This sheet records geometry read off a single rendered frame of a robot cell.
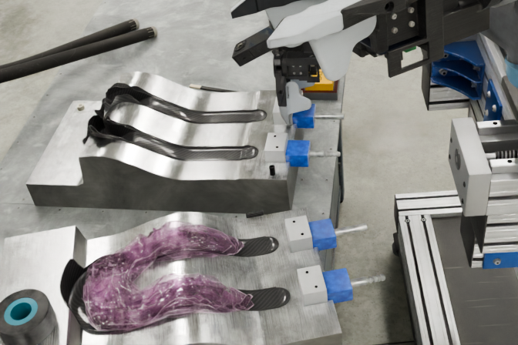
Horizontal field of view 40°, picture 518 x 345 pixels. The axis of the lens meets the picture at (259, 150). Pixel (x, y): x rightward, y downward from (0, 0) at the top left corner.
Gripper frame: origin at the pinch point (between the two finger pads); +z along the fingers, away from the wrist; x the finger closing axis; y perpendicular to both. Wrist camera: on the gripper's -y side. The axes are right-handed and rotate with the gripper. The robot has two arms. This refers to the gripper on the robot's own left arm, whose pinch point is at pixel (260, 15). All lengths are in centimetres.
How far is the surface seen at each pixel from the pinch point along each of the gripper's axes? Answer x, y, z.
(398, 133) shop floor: 146, 127, -99
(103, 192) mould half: 66, 53, 13
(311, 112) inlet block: 58, 48, -28
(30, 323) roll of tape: 33, 47, 29
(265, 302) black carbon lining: 28, 57, -3
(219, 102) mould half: 74, 48, -15
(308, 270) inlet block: 27, 54, -10
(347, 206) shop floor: 123, 130, -64
